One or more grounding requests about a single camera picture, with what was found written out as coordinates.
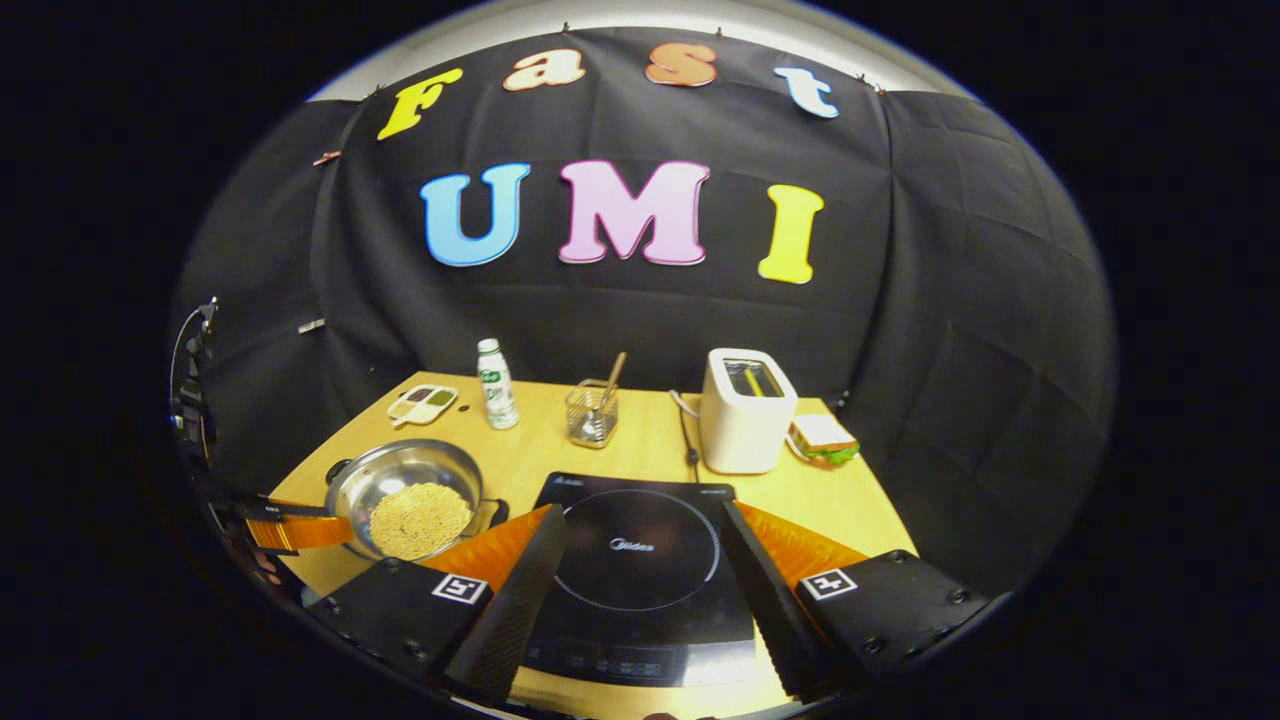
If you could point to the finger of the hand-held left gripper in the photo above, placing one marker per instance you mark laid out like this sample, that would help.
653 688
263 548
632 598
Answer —
300 528

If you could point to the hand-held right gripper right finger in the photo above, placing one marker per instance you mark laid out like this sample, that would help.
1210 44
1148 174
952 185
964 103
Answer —
775 600

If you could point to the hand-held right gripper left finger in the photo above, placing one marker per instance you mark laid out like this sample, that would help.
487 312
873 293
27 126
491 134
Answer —
520 600

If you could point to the stainless steel pot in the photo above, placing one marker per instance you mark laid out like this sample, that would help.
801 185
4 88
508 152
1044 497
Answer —
400 465

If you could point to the black induction cooktop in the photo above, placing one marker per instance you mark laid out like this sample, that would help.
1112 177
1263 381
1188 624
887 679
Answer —
640 600

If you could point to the pile of soybeans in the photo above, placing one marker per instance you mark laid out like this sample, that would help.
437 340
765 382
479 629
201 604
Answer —
420 520

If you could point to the silver metal clip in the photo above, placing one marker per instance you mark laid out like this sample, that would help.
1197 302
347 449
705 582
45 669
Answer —
311 325

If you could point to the sandwich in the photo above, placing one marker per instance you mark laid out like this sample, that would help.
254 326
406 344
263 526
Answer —
822 435

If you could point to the white divided bean dish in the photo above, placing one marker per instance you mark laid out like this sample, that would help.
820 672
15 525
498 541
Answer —
420 405

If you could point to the white toaster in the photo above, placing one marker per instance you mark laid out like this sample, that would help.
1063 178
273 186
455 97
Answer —
740 430

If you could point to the white drink bottle green label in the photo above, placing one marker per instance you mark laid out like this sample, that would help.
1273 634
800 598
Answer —
498 395

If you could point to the black backdrop cloth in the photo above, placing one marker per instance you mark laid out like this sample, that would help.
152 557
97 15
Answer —
900 300

